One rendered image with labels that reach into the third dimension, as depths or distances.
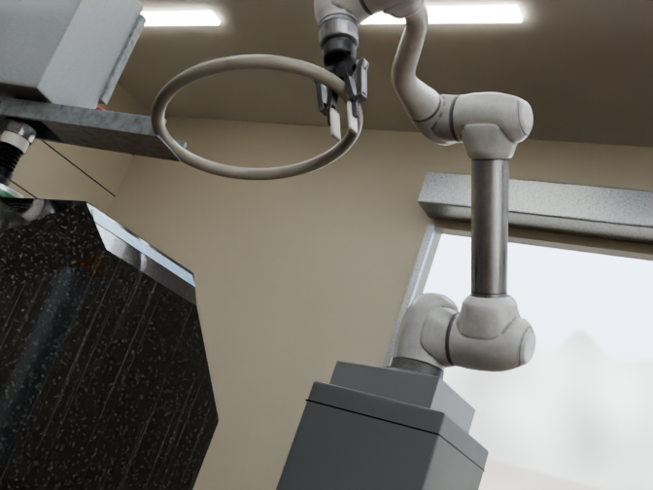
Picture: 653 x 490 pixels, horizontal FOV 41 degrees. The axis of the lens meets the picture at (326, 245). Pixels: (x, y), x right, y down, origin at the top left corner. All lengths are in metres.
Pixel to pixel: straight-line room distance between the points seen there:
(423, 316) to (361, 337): 4.75
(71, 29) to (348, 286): 5.40
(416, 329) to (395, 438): 0.36
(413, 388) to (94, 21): 1.28
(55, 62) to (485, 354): 1.35
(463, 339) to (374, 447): 0.39
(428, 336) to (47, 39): 1.28
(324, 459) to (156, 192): 7.02
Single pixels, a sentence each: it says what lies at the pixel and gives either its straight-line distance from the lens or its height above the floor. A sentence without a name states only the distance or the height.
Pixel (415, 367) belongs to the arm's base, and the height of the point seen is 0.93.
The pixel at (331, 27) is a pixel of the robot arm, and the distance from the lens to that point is 2.03.
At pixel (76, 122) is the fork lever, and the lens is 2.25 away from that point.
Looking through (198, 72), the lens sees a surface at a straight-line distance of 1.91.
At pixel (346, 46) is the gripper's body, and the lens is 2.00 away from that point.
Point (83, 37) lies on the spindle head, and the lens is 2.42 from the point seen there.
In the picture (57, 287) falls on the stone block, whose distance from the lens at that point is 1.75.
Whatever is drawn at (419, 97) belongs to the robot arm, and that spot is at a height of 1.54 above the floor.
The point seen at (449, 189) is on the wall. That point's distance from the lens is 7.19.
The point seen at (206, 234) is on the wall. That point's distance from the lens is 8.55.
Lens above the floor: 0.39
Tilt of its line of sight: 18 degrees up
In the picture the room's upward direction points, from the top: 20 degrees clockwise
